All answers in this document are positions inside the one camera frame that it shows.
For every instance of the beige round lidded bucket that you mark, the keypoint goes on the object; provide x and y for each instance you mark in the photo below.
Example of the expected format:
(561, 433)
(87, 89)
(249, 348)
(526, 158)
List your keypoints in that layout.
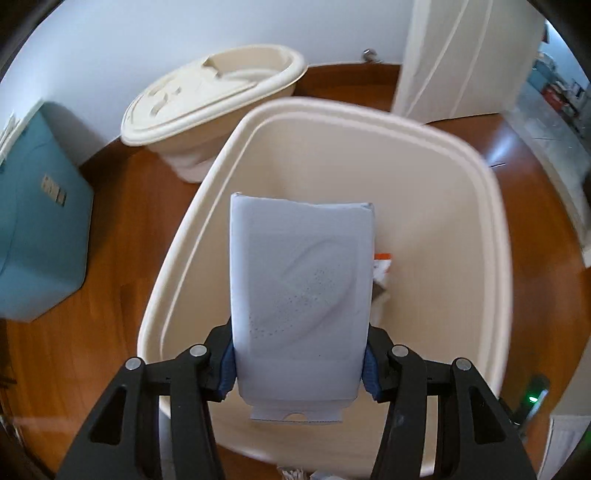
(186, 116)

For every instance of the white open door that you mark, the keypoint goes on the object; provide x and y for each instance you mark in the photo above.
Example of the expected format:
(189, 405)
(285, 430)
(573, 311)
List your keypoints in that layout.
(466, 58)

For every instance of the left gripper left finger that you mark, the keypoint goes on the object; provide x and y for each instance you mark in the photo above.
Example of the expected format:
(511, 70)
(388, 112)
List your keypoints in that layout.
(119, 439)

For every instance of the white orange wrapper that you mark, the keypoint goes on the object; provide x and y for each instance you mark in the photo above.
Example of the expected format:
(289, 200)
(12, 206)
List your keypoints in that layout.
(382, 264)

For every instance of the beige square trash bin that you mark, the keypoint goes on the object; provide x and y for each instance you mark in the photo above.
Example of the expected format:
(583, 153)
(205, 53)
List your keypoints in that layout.
(439, 213)

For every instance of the metal door stopper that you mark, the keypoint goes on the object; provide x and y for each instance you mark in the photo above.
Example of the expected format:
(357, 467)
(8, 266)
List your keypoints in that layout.
(370, 56)

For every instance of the teal storage box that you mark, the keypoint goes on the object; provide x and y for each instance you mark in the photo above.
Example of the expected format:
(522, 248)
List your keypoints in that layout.
(46, 208)

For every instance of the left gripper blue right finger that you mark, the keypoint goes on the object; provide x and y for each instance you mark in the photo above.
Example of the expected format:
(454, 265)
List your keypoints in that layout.
(415, 405)

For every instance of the white paper packet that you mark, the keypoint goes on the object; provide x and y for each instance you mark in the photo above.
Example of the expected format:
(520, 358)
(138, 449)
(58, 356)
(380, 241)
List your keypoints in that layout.
(300, 280)

